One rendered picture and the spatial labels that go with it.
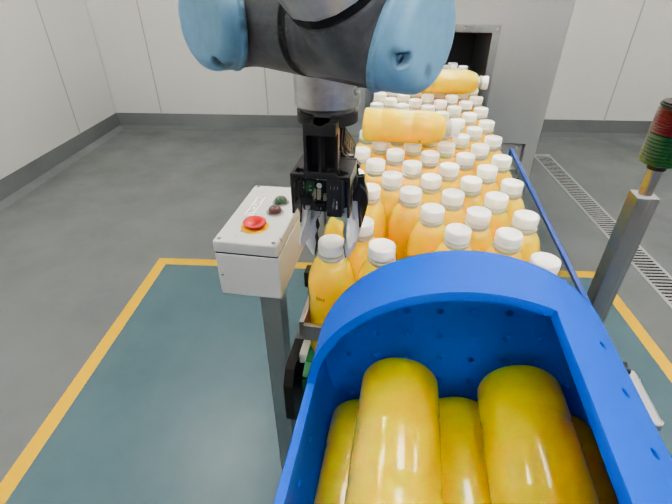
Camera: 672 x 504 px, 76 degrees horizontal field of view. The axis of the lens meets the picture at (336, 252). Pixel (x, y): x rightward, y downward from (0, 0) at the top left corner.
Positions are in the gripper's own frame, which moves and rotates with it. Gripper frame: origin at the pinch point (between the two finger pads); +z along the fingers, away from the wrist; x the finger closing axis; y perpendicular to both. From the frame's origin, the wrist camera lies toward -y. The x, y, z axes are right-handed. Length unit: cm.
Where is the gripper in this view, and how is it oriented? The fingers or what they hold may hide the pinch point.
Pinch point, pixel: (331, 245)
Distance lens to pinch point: 62.2
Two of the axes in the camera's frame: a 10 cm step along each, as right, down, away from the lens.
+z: 0.0, 8.4, 5.5
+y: -1.7, 5.4, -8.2
